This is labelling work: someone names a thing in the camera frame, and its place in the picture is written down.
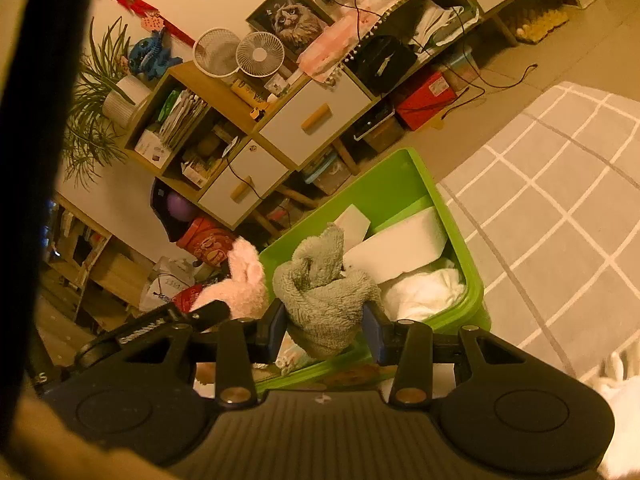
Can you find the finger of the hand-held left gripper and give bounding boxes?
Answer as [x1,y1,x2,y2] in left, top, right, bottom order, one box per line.
[170,300,232,332]

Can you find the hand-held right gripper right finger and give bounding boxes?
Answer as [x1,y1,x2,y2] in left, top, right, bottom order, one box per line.
[362,302,527,407]

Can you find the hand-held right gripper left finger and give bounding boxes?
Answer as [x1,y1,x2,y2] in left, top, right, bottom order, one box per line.
[115,299,287,407]

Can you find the pink plush toy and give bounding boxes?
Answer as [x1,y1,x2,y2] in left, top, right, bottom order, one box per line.
[191,236,267,322]

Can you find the grey fluffy towel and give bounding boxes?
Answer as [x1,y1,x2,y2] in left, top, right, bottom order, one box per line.
[272,221,387,361]

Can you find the white cloth bundle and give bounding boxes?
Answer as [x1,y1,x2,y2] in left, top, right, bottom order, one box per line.
[376,258,469,324]

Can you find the white foam block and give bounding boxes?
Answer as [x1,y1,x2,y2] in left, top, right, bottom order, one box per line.
[341,206,449,286]

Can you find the pink foam block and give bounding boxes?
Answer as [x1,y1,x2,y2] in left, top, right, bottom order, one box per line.
[333,203,373,242]

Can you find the green plastic box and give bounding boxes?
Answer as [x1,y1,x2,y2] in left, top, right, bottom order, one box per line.
[254,147,494,394]

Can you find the red patterned box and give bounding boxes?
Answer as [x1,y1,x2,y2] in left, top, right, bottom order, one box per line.
[171,285,207,312]

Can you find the white plastic bag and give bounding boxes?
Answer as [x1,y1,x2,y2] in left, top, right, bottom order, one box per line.
[139,255,197,312]

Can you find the red cylindrical tin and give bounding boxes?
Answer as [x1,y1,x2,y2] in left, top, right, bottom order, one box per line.
[175,216,237,267]

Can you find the light wooden shelf unit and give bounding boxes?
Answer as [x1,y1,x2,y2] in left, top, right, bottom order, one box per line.
[39,194,152,322]

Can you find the purple ball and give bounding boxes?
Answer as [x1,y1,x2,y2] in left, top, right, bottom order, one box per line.
[166,191,194,222]

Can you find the dark fabric bag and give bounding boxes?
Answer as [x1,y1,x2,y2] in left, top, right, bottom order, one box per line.
[149,179,196,242]

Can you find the small clear storage box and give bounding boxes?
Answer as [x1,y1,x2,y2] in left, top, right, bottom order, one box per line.
[265,195,311,231]

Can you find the clear storage box blue lid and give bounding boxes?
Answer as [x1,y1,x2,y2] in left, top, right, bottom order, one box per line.
[301,152,352,197]

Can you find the small white box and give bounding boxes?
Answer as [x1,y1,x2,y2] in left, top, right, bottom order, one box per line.
[134,129,172,169]

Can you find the stack of papers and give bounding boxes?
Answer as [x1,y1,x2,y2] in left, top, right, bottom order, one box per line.
[158,88,209,149]

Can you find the dark storage box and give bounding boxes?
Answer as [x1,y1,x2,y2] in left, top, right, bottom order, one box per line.
[351,105,405,154]

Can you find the grey checked blanket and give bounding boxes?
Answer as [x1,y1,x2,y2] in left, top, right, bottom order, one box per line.
[434,80,640,480]

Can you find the tall wooden cabinet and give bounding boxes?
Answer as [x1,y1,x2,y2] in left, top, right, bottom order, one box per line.
[123,61,382,233]

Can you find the green potted plant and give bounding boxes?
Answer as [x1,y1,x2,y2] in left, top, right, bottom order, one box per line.
[64,16,151,187]

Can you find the yellow can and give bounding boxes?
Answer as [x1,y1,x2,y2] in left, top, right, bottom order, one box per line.
[230,79,272,107]

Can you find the white ribbed plant pot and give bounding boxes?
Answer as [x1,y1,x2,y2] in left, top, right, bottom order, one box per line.
[101,75,152,129]

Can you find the red cardboard box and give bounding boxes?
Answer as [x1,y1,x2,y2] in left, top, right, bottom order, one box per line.
[394,70,462,132]

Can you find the white mesh fan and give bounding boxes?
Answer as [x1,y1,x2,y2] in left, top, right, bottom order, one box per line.
[192,27,243,79]

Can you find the blue plush toy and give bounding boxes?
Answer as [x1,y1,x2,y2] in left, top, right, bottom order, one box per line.
[128,29,184,82]

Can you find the white desk fan with base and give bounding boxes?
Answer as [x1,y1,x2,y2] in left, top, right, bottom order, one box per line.
[235,31,286,79]

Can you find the black bag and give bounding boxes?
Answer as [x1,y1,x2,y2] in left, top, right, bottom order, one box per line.
[346,35,419,96]

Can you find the pink fringed cloth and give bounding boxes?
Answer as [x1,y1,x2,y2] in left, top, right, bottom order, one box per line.
[296,0,483,79]

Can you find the framed cat picture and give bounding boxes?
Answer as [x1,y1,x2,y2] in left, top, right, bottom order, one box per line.
[246,0,336,64]

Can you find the white folded clothes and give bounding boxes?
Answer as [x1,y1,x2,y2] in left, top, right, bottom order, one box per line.
[406,0,482,54]

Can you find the egg tray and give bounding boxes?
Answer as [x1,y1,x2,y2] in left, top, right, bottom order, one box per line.
[514,9,572,43]

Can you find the white cabinet drawer with cable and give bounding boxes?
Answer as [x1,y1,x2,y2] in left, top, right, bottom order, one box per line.
[198,139,291,229]

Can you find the black strap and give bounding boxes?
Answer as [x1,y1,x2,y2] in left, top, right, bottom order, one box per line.
[0,0,98,411]

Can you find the red wall decoration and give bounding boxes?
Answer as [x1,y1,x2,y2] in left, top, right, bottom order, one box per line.
[94,0,197,47]

